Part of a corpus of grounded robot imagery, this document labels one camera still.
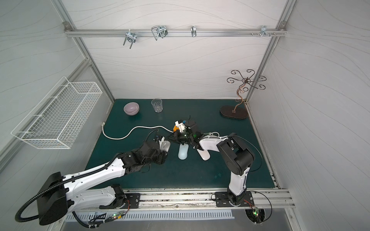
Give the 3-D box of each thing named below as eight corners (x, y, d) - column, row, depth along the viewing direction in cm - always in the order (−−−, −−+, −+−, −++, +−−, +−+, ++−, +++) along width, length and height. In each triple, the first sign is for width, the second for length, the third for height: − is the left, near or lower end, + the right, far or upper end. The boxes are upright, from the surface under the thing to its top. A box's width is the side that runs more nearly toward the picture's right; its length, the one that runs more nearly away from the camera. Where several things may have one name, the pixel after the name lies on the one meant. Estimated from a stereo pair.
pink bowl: (124, 116, 111) (121, 111, 107) (128, 107, 118) (125, 102, 114) (138, 116, 112) (136, 111, 107) (141, 107, 118) (139, 102, 114)
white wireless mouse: (203, 162, 89) (204, 160, 88) (197, 150, 94) (197, 149, 93) (211, 157, 91) (212, 156, 89) (204, 147, 96) (204, 145, 94)
